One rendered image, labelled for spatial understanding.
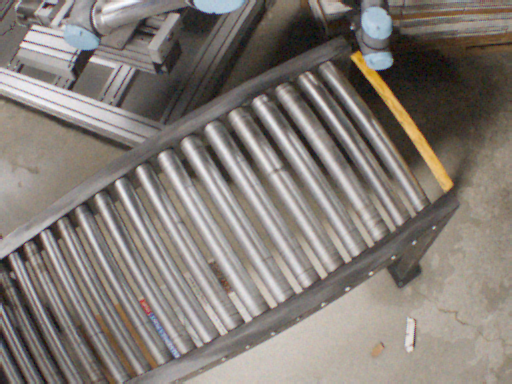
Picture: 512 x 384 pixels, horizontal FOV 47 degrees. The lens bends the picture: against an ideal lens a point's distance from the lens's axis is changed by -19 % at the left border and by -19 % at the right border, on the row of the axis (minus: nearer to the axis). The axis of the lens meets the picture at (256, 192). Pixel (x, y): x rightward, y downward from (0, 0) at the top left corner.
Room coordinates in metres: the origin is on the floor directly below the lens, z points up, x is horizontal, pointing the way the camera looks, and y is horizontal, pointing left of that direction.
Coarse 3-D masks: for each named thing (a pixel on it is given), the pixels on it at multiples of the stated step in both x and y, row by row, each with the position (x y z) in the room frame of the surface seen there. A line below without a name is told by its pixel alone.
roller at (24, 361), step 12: (0, 300) 0.35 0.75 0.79; (0, 312) 0.31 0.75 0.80; (0, 324) 0.28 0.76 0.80; (12, 324) 0.28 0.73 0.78; (12, 336) 0.24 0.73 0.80; (12, 348) 0.21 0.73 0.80; (24, 348) 0.21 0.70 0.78; (24, 360) 0.17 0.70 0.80; (24, 372) 0.13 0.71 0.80; (36, 372) 0.14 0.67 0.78
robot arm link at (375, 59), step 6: (360, 30) 0.83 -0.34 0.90; (360, 36) 0.81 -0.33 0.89; (360, 42) 0.79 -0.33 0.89; (366, 48) 0.76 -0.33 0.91; (366, 54) 0.75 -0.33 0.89; (372, 54) 0.75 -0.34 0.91; (378, 54) 0.74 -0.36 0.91; (384, 54) 0.74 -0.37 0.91; (390, 54) 0.75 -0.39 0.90; (366, 60) 0.74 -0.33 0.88; (372, 60) 0.73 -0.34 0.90; (378, 60) 0.73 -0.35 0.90; (384, 60) 0.73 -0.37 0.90; (390, 60) 0.73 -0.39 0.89; (372, 66) 0.73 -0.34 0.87; (378, 66) 0.73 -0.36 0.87; (384, 66) 0.73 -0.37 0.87
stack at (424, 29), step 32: (320, 0) 1.24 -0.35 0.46; (416, 0) 1.16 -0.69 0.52; (448, 0) 1.17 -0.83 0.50; (480, 0) 1.17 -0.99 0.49; (320, 32) 1.25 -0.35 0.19; (352, 32) 1.17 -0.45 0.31; (416, 32) 1.17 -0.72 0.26; (448, 32) 1.17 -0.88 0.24; (480, 32) 1.18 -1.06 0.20; (352, 64) 1.16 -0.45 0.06
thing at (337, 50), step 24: (336, 48) 0.84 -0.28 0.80; (264, 72) 0.80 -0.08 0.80; (288, 72) 0.78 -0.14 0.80; (240, 96) 0.74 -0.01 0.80; (192, 120) 0.71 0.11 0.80; (144, 144) 0.67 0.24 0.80; (168, 144) 0.66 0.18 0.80; (120, 168) 0.63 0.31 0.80; (72, 192) 0.60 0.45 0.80; (96, 192) 0.58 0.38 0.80; (48, 216) 0.55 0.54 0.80; (72, 216) 0.55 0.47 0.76; (24, 240) 0.50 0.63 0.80
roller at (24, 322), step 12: (0, 264) 0.45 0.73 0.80; (0, 276) 0.41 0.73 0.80; (12, 288) 0.38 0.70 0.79; (12, 300) 0.34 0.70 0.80; (12, 312) 0.31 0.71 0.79; (24, 312) 0.31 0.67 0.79; (24, 324) 0.27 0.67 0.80; (24, 336) 0.24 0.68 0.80; (36, 336) 0.24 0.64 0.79; (36, 348) 0.20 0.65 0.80; (36, 360) 0.17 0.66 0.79; (48, 360) 0.17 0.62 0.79; (48, 372) 0.13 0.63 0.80
